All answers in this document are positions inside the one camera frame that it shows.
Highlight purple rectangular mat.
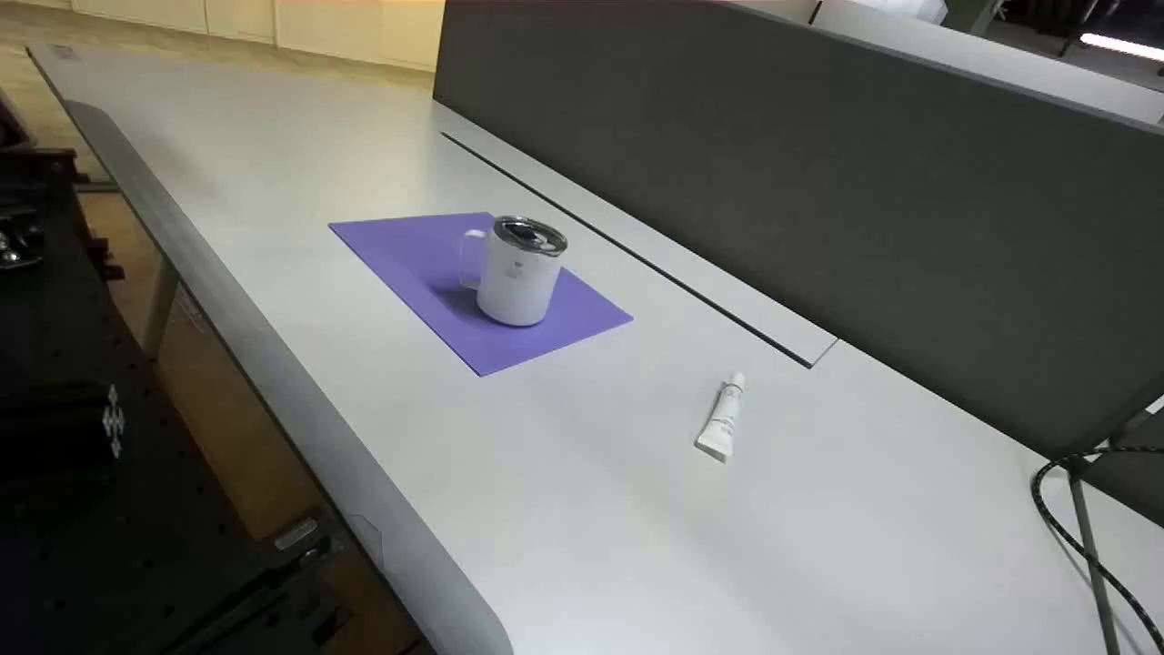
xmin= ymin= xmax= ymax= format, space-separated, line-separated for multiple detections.
xmin=329 ymin=212 xmax=637 ymax=381

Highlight small white tube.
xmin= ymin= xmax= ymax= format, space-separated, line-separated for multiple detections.
xmin=692 ymin=367 xmax=751 ymax=467

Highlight black round lid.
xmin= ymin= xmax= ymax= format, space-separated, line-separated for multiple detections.
xmin=490 ymin=212 xmax=573 ymax=257

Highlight white bolt fitting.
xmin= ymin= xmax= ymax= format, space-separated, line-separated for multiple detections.
xmin=99 ymin=381 xmax=132 ymax=462

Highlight black perforated breadboard table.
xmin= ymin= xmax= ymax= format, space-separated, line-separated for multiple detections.
xmin=0 ymin=93 xmax=357 ymax=655

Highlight gray desk cable tray cover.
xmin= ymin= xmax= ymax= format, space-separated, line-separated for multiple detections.
xmin=437 ymin=100 xmax=840 ymax=370

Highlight dark gray desk partition panel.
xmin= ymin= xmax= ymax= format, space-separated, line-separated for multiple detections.
xmin=431 ymin=0 xmax=1164 ymax=529

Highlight gray desk leg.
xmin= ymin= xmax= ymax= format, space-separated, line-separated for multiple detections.
xmin=140 ymin=257 xmax=187 ymax=367

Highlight white mug with handle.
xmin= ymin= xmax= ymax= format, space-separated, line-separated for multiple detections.
xmin=455 ymin=213 xmax=573 ymax=332

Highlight black cable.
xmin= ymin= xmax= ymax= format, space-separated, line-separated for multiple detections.
xmin=1031 ymin=456 xmax=1164 ymax=655

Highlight black metal knob device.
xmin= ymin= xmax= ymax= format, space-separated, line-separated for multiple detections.
xmin=0 ymin=199 xmax=53 ymax=275

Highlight beige wooden cabinets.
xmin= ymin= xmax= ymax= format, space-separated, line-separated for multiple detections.
xmin=0 ymin=0 xmax=447 ymax=75

